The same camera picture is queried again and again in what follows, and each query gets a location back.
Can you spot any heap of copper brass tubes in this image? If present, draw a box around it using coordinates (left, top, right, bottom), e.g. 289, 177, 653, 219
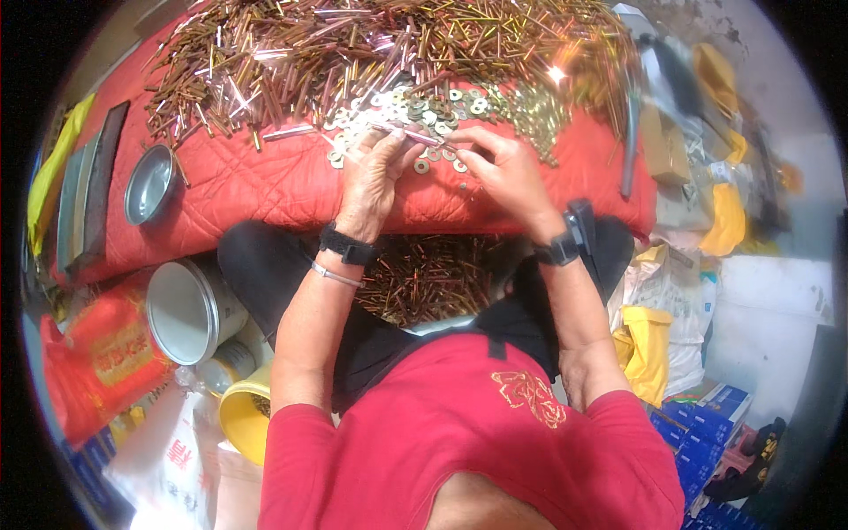
142, 0, 640, 152

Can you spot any brown cardboard box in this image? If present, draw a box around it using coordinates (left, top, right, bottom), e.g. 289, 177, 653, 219
638, 105, 694, 187

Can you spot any white printed sack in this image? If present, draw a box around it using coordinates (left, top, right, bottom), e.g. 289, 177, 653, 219
105, 387, 223, 530

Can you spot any yellow plastic bag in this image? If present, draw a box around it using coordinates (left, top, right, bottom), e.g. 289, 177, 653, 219
26, 93, 98, 258

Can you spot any heap of finished tubes in lap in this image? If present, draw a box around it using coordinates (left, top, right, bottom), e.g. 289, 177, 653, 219
354, 233, 514, 329

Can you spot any small tin can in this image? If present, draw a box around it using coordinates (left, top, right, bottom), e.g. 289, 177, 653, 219
197, 341, 258, 398

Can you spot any dark wooden board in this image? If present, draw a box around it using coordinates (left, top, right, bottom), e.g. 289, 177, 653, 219
56, 99, 131, 274

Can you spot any shiny single metal tube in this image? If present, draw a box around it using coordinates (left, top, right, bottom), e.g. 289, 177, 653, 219
367, 119, 447, 148

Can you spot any red printed sack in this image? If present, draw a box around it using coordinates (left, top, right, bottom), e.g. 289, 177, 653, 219
40, 273, 176, 451

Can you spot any stack of blue cartons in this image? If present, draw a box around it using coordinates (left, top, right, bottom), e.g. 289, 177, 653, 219
648, 383, 763, 530

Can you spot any small metal bowl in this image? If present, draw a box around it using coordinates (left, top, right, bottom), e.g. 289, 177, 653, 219
124, 144, 181, 227

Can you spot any silver bracelet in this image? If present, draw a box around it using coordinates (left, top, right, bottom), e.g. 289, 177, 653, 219
310, 261, 365, 288

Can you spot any white and yellow sack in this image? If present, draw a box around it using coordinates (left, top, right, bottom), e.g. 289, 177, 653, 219
608, 244, 722, 409

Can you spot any pile of small brass nuts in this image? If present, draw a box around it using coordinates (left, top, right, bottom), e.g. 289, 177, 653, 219
493, 83, 574, 168

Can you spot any person's body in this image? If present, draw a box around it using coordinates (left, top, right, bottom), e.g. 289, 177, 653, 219
258, 331, 686, 530

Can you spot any person's left hand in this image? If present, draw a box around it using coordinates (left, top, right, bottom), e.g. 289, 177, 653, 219
334, 125, 428, 244

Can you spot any heap of yellow and clear bags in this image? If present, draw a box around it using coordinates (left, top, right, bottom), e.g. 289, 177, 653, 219
613, 3, 806, 259

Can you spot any person's right hand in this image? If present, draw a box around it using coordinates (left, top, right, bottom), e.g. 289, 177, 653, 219
444, 126, 566, 245

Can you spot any pile of metal washers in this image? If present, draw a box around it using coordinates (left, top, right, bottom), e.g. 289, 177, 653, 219
321, 83, 504, 176

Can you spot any yellow plastic bucket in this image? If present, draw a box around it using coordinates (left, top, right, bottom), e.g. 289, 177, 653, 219
219, 363, 274, 466

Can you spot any red quilted cloth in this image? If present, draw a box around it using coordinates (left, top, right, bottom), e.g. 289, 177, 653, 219
52, 13, 658, 287

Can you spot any grey pipe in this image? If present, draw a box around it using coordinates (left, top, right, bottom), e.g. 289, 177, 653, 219
618, 83, 642, 200

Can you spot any large open tin can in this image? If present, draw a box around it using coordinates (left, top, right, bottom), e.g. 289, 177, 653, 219
146, 255, 250, 367

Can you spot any black wrist band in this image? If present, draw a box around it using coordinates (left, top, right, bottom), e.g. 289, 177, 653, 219
532, 199, 596, 267
318, 222, 380, 267

